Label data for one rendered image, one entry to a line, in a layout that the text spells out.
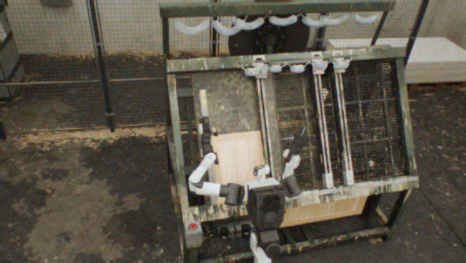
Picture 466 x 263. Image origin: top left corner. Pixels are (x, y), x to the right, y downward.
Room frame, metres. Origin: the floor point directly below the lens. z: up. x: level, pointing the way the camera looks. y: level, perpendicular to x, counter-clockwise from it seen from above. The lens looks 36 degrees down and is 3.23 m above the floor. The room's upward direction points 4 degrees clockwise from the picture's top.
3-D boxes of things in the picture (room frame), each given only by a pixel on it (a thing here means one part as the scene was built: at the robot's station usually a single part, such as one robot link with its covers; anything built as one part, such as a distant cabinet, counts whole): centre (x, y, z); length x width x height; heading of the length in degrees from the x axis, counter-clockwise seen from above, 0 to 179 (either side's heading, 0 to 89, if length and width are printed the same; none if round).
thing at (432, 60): (6.51, -2.95, 0.28); 2.45 x 1.03 x 0.56; 103
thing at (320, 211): (2.66, -0.97, 0.53); 0.90 x 0.02 x 0.55; 106
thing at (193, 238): (1.89, 0.25, 0.84); 0.12 x 0.12 x 0.18; 16
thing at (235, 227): (2.08, -0.15, 0.69); 0.50 x 0.14 x 0.24; 106
